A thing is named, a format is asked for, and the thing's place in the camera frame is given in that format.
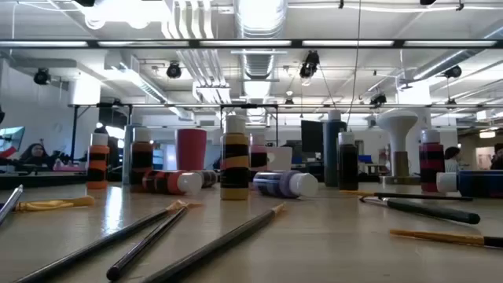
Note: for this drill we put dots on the white mushroom table lamp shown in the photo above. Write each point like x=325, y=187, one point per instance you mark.
x=397, y=126

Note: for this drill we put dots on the small pink paint bottle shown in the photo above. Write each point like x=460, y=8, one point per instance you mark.
x=258, y=153

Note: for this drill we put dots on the large dark grey paint bottle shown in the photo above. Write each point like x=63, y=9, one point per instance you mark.
x=331, y=157

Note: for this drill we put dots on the small blue paint bottle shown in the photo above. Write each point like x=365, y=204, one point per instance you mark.
x=475, y=182

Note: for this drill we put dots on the black computer monitor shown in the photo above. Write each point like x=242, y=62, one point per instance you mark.
x=312, y=137

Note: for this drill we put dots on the small yellow ochre paint bottle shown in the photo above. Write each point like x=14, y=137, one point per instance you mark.
x=234, y=157

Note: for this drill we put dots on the thin gold-ferrule paintbrush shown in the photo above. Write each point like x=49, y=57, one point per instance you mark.
x=440, y=237
x=412, y=195

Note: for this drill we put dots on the small orange paint bottle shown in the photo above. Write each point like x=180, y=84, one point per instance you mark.
x=97, y=157

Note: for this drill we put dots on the lit display screen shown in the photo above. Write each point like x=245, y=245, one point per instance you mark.
x=12, y=137

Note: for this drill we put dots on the maroon plastic cup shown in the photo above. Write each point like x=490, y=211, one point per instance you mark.
x=191, y=149

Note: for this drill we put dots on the black neighbouring station frame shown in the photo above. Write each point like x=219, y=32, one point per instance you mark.
x=74, y=133

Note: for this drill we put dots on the small red-orange paint bottle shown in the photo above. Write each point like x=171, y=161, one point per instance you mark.
x=169, y=182

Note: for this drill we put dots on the black overhead beam with lights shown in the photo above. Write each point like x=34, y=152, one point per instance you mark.
x=296, y=43

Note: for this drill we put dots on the pink tray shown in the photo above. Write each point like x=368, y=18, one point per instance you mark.
x=67, y=167

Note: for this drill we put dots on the black ceiling spotlight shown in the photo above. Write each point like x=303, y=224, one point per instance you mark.
x=310, y=63
x=41, y=76
x=173, y=70
x=452, y=71
x=378, y=99

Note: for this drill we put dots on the dark green silver-ferrule paintbrush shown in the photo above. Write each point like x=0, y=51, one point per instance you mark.
x=432, y=211

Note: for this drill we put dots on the small dark brown paint bottle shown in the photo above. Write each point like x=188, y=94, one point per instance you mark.
x=348, y=165

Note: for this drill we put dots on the small crimson paint bottle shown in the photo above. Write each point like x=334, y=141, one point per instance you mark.
x=431, y=161

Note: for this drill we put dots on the small purple paint bottle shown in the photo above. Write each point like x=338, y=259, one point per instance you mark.
x=275, y=184

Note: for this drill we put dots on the white plastic bin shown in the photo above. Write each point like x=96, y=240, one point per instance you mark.
x=281, y=159

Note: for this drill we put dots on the black aluminium table frame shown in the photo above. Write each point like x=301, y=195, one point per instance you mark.
x=39, y=181

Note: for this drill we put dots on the silver ventilation duct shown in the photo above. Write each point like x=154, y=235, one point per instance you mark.
x=259, y=67

